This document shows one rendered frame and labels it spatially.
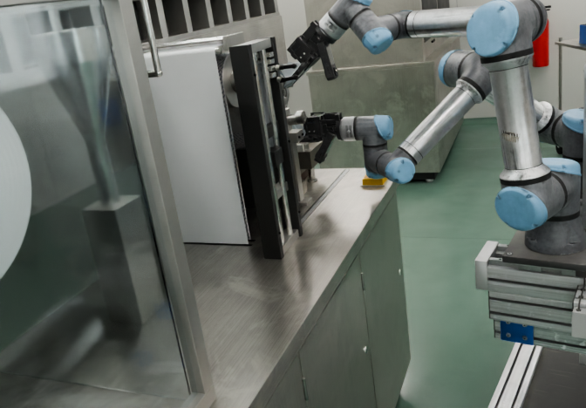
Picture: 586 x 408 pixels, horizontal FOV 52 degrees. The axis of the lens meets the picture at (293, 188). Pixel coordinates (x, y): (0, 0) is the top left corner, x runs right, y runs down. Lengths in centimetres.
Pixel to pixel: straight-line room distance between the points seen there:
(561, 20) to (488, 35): 480
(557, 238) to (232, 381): 92
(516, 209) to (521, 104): 25
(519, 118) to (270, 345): 76
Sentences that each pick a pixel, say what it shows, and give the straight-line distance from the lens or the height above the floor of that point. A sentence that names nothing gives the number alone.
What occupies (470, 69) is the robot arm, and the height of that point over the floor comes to 125.
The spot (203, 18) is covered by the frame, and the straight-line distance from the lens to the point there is 222.
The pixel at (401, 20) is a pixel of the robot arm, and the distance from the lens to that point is 177.
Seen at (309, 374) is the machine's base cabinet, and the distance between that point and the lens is 140.
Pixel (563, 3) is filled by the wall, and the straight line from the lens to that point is 621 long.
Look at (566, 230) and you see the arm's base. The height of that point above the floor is 88.
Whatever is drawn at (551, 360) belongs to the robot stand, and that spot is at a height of 21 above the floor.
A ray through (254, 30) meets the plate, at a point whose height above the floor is 141.
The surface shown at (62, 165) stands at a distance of 77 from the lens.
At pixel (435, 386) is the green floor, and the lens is 254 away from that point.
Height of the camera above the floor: 155
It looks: 18 degrees down
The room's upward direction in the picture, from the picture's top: 8 degrees counter-clockwise
